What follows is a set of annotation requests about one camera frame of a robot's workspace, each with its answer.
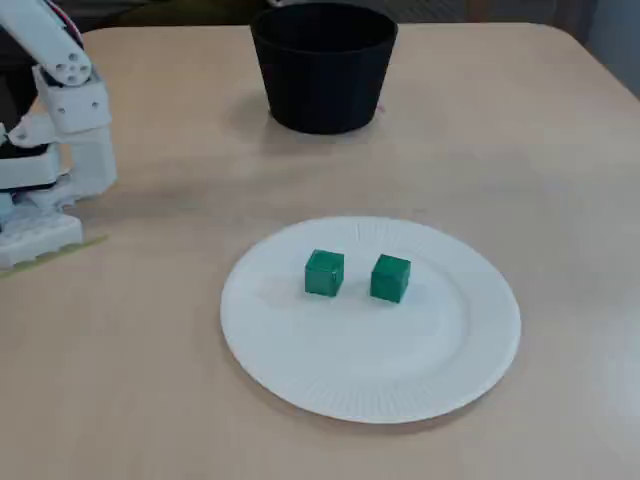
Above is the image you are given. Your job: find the green block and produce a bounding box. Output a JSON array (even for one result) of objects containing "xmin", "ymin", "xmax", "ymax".
[
  {"xmin": 303, "ymin": 248, "xmax": 346, "ymax": 298},
  {"xmin": 369, "ymin": 253, "xmax": 413, "ymax": 304}
]

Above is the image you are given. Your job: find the white paper plate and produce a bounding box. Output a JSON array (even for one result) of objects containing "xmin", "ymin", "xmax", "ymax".
[{"xmin": 219, "ymin": 215, "xmax": 522, "ymax": 425}]

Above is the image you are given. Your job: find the yellow-green tape strip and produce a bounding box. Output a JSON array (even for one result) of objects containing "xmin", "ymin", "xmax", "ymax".
[{"xmin": 0, "ymin": 233, "xmax": 110, "ymax": 281}]

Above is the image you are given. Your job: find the red white servo wire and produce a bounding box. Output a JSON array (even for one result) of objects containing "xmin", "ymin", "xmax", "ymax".
[{"xmin": 44, "ymin": 0, "xmax": 85, "ymax": 49}]

